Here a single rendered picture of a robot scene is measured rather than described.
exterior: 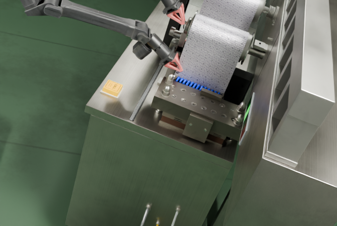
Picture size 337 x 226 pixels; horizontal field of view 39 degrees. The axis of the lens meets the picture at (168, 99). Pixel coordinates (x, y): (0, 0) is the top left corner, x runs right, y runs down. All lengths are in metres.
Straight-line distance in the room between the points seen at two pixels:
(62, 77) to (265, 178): 2.60
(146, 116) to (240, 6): 0.64
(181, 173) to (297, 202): 0.88
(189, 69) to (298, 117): 1.01
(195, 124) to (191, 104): 0.09
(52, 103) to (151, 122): 1.49
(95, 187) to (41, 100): 1.25
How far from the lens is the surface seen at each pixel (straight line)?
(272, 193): 1.30
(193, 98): 2.03
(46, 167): 2.99
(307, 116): 1.16
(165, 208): 2.28
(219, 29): 2.02
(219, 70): 2.07
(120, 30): 2.02
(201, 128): 1.98
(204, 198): 2.18
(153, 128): 2.01
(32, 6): 2.01
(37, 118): 3.29
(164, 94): 1.98
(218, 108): 2.04
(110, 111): 2.04
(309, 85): 1.15
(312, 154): 1.32
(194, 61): 2.07
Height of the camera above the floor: 2.19
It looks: 36 degrees down
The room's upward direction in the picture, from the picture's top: 19 degrees clockwise
